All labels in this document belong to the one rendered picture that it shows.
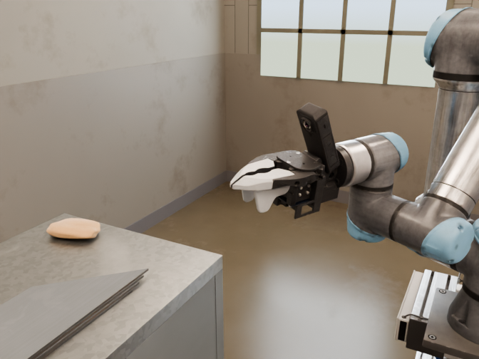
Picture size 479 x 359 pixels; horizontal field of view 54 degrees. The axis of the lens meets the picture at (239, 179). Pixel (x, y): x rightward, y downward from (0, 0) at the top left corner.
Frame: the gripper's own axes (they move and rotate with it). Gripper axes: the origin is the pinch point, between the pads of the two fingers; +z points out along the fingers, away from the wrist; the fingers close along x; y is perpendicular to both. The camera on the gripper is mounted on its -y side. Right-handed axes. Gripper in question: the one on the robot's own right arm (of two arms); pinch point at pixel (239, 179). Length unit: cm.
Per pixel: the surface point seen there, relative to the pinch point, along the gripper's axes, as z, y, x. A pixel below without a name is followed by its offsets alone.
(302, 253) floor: -179, 168, 147
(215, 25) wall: -208, 35, 321
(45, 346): 23, 42, 26
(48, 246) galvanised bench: 11, 51, 71
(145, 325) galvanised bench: 4, 45, 23
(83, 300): 13, 44, 36
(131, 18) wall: -105, 20, 274
